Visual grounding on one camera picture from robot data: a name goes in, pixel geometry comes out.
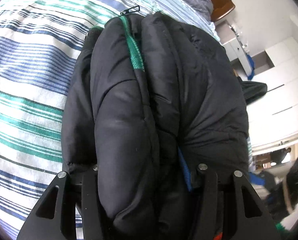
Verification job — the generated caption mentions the dark jacket on chair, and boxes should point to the dark jacket on chair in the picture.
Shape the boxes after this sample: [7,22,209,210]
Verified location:
[238,77,267,105]

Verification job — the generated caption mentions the blue cloth on desk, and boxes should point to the blue cloth on desk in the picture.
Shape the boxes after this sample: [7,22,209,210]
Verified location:
[246,54,255,80]

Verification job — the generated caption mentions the white desk with drawers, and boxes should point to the white desk with drawers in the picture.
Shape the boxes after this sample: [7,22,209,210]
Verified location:
[216,21,251,77]

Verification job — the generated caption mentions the wooden headboard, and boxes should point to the wooden headboard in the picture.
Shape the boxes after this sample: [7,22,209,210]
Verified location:
[211,0,235,23]

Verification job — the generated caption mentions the black puffer jacket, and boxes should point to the black puffer jacket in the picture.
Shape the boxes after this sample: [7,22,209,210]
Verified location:
[61,12,248,239]

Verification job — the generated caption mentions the striped bed duvet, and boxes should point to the striped bed duvet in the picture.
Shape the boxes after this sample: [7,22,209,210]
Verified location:
[0,0,216,239]

